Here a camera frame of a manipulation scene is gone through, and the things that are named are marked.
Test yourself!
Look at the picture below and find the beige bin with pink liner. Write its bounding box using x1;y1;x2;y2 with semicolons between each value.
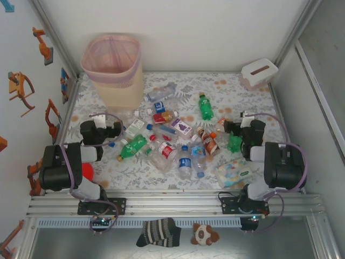
80;33;144;113

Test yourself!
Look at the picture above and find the clear bottle orange cap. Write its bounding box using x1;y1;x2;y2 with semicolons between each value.
210;131;230;151

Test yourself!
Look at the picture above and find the crushed clear bottle red cap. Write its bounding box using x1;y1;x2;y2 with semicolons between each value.
149;134;179;145

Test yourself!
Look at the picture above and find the clear bottle red white label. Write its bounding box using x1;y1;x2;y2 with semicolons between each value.
157;141;178;161

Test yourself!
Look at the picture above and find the water bottle dark blue label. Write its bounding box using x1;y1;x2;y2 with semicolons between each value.
178;145;192;180

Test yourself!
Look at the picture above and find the orange claw wall model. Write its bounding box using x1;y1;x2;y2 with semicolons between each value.
8;71;36;117

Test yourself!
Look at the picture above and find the white window frame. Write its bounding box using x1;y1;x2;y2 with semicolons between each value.
294;37;345;165

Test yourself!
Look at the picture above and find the bottle red yellow label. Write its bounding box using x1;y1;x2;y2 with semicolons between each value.
152;109;180;125

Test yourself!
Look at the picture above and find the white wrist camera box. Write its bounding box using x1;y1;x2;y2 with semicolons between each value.
88;113;108;127
240;110;256;127

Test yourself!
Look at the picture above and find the brown white plush toy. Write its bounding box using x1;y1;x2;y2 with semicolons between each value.
191;222;220;247

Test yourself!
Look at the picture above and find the crushed clear bottle blue cap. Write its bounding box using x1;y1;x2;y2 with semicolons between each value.
146;123;178;138

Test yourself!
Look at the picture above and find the red plush toy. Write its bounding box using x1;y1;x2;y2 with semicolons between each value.
81;162;95;181

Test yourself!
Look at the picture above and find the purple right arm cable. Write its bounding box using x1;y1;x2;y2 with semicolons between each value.
241;113;308;234

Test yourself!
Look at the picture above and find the clear bottle green cap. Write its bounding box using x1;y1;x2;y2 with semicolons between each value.
147;147;173;178

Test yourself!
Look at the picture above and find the brown coffee drink bottle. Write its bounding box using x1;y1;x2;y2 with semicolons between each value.
198;127;220;156

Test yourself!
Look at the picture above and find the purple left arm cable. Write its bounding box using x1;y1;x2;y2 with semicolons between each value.
60;112;125;236

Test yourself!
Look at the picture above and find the aluminium table rail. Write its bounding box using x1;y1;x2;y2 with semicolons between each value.
25;188;323;218

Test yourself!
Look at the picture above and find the bottle purple grape label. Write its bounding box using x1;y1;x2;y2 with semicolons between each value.
170;118;199;142

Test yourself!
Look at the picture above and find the crushed bottle light blue label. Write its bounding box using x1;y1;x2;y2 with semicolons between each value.
191;145;208;179

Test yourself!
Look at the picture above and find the clear bottle blue white label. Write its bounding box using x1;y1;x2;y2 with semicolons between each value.
147;97;180;115

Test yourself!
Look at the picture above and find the aluminium corner post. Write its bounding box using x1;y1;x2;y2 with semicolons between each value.
31;0;81;79
274;0;323;68

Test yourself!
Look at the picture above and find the blue orange wall model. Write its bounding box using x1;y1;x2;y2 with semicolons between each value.
60;67;70;105

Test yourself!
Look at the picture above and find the black white striped sock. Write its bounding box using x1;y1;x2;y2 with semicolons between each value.
135;217;182;248

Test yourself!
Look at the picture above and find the white slotted cable duct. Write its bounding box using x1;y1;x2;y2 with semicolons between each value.
36;217;242;228

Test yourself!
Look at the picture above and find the green soda bottle yellow cap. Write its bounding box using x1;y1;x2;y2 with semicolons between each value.
116;134;148;162

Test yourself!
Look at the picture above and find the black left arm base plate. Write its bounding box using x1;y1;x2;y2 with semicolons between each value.
77;197;127;216

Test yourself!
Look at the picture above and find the white pink tissue box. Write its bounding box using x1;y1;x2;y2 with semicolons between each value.
239;58;279;91

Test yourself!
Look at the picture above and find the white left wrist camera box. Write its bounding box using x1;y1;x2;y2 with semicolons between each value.
88;113;108;127

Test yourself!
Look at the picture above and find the small circuit board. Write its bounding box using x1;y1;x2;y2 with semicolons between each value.
90;217;111;226

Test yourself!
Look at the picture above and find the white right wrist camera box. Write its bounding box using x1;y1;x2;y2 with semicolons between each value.
240;110;256;127

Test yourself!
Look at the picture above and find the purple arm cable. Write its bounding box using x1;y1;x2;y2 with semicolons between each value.
241;113;308;234
60;112;125;236

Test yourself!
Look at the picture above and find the soft tissue pack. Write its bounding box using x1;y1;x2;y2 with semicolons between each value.
215;158;253;189

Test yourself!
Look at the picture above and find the floral table cloth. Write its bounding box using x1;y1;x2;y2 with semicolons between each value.
55;71;305;191

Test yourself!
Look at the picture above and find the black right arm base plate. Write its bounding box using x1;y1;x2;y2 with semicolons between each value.
220;196;270;215

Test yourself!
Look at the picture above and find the crushed green bottle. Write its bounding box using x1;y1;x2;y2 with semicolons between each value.
226;132;242;153

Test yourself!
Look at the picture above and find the bottle white green label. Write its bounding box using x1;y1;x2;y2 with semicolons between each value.
120;118;146;146

